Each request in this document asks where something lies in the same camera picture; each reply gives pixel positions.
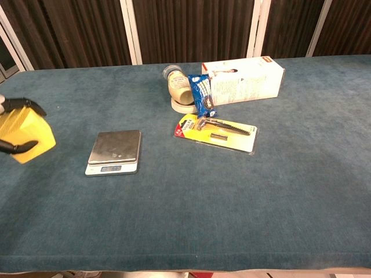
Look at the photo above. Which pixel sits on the blue cookie packet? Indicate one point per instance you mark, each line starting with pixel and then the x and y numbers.
pixel 203 94

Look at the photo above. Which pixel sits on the white cardboard box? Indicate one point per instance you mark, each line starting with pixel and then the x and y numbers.
pixel 246 82

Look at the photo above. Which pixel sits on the small digital scale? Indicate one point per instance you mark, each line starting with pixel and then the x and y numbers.
pixel 114 150

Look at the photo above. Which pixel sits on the roll of beige tape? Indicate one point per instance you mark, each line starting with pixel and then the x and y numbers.
pixel 183 107

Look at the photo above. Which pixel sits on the razor in yellow blister pack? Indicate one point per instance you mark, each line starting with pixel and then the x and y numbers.
pixel 216 136

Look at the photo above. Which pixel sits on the blue table cloth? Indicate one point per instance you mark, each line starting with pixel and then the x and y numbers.
pixel 185 173

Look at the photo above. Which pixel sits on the beige sauce bottle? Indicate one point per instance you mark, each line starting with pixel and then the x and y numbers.
pixel 178 84

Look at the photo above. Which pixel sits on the dark folding screen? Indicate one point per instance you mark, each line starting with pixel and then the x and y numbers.
pixel 185 29

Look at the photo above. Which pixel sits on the yellow foam cube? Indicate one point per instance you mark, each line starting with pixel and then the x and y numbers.
pixel 29 136

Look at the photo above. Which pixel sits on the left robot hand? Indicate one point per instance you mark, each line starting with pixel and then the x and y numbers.
pixel 20 124

